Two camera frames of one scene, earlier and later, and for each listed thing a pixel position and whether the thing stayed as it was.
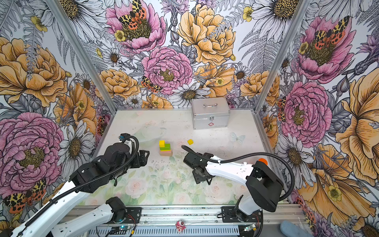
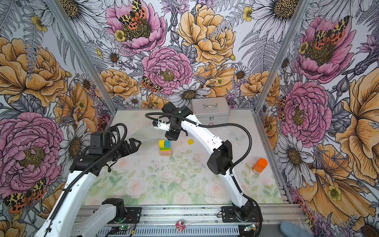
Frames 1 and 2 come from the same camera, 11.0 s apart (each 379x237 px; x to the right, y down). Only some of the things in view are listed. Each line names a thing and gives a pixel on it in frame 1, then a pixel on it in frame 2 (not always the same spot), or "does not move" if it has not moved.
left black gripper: [142, 159] → [133, 148]
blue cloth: [290, 229] does not move
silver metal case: [210, 113] does not move
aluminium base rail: [190, 216] does not move
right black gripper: [198, 179] → [173, 136]
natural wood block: [166, 153] does not move
